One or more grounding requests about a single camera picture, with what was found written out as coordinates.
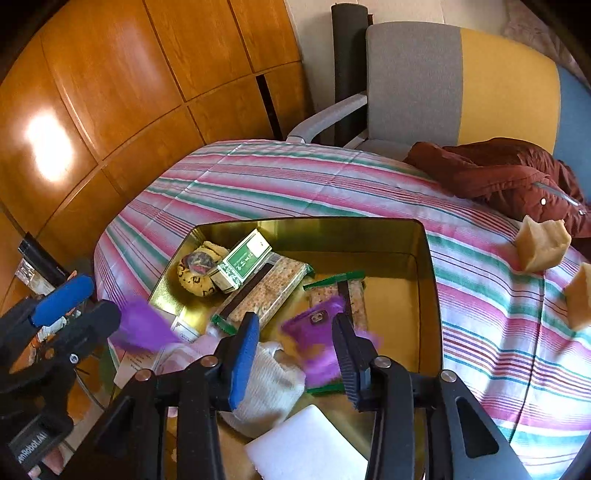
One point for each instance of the yellow rolled sock ball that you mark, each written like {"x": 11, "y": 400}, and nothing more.
{"x": 196, "y": 277}

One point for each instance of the black rectangular case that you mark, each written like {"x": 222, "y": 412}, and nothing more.
{"x": 41, "y": 263}

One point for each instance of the cracker packet with green ends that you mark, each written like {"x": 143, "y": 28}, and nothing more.
{"x": 355, "y": 295}
{"x": 277, "y": 286}

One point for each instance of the maroon jacket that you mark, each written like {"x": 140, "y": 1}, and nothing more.
{"x": 485, "y": 175}

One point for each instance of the white sock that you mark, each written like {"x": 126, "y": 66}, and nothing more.
{"x": 272, "y": 387}

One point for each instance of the striped blanket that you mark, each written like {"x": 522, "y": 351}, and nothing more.
{"x": 323, "y": 184}

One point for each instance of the wooden wardrobe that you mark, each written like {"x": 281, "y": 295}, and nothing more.
{"x": 115, "y": 92}

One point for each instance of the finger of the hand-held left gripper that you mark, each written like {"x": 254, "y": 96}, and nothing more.
{"x": 92, "y": 323}
{"x": 64, "y": 300}

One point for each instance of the grey yellow blue chair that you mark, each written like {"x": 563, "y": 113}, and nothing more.
{"x": 415, "y": 78}

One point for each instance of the gold tin box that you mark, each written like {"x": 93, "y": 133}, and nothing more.
{"x": 392, "y": 286}

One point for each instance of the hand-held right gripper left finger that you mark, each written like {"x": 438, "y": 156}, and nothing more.
{"x": 244, "y": 364}

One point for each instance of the small green box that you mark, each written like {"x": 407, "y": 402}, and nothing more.
{"x": 244, "y": 263}

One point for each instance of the purple cloth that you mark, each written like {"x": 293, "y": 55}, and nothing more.
{"x": 143, "y": 327}

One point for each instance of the white paper card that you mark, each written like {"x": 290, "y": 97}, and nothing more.
{"x": 138, "y": 367}

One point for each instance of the black rolled mat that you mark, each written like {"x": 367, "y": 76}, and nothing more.
{"x": 348, "y": 69}

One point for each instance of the pink patterned curtain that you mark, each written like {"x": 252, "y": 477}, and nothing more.
{"x": 526, "y": 27}

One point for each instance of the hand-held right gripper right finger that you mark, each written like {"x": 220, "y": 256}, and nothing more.
{"x": 351, "y": 369}

